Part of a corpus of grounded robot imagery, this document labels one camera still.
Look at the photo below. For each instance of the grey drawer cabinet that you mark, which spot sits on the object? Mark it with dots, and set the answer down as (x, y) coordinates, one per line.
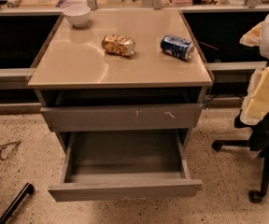
(76, 71)

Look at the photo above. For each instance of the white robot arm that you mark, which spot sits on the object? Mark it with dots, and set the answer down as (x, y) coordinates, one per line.
(264, 46)

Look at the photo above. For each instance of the grey top drawer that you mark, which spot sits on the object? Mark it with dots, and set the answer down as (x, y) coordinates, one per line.
(121, 117)

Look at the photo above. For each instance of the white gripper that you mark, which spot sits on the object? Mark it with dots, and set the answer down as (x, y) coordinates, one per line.
(255, 107)

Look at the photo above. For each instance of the grey drawer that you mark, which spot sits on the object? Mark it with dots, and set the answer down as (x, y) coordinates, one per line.
(124, 166)
(121, 117)

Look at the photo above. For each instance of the blue soda can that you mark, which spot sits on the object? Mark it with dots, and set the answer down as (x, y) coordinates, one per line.
(177, 47)

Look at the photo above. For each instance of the black chair leg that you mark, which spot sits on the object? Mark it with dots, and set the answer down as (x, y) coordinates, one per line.
(28, 189)

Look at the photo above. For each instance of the white bowl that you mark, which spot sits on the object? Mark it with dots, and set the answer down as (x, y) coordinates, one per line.
(77, 15)

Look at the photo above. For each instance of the black office chair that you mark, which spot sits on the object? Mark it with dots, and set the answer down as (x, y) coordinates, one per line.
(258, 141)

